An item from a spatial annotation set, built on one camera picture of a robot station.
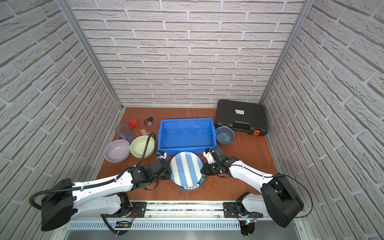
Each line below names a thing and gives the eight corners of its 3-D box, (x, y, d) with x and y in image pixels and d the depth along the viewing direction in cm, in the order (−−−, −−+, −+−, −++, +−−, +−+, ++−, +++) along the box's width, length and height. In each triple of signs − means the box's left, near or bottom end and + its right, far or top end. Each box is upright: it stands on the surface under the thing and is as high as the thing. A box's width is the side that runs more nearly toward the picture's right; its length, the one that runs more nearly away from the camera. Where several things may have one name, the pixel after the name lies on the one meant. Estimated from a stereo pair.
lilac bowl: (105, 164, 90) (99, 160, 85) (113, 144, 99) (109, 139, 94) (130, 164, 90) (126, 160, 85) (136, 144, 100) (133, 139, 95)
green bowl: (129, 159, 92) (125, 155, 87) (135, 139, 101) (132, 135, 96) (152, 160, 92) (149, 156, 87) (156, 139, 101) (154, 135, 97)
